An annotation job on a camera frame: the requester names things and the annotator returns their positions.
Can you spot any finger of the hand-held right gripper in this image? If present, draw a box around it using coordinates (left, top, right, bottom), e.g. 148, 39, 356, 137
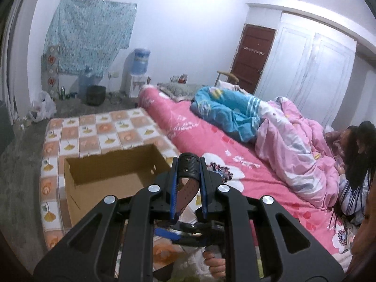
176, 222, 218, 235
154, 227, 203, 245

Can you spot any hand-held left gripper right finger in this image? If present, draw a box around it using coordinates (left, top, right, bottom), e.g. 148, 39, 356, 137
199, 156, 345, 282

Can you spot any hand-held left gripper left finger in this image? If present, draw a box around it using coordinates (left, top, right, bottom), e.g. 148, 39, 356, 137
33, 156, 180, 282

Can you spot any black smart watch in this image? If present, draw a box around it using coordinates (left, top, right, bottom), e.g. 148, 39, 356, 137
176, 152, 203, 216

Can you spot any brown cardboard box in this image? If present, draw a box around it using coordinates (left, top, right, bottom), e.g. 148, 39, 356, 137
64, 143, 174, 227

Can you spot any person's right hand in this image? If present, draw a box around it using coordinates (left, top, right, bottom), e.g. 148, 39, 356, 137
202, 250, 227, 279

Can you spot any pink floral bed sheet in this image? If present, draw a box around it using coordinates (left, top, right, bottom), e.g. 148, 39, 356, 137
138, 84, 356, 256

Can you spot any blue cartoon blanket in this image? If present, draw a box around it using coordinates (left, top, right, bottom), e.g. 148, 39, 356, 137
190, 86, 269, 144

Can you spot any pink white blanket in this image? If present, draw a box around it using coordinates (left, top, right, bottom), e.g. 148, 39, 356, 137
254, 96, 343, 209

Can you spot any grey patterned pillow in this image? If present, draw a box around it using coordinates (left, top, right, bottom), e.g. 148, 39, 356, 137
157, 82, 200, 100

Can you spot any ginkgo print tablecloth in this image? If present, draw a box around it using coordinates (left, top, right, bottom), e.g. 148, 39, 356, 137
39, 107, 206, 274

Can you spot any wooden chair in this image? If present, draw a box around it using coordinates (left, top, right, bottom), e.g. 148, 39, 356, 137
216, 70, 239, 87

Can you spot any black pot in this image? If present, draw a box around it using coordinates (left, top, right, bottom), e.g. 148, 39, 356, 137
86, 85, 106, 106

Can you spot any clear water jug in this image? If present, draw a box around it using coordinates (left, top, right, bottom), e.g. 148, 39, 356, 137
78, 67, 96, 97

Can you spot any brown wooden door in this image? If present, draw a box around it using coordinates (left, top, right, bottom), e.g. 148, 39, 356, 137
232, 23, 277, 94

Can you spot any white wardrobe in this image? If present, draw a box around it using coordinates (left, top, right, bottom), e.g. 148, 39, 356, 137
254, 12, 357, 127

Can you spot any white plastic bag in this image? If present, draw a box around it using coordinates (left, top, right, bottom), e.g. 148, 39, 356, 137
31, 91, 57, 123

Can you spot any floral padded panel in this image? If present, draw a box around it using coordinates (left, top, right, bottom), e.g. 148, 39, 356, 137
41, 45, 61, 100

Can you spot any hanging blue patterned cloth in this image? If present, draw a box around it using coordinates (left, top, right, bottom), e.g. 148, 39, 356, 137
43, 0, 138, 75

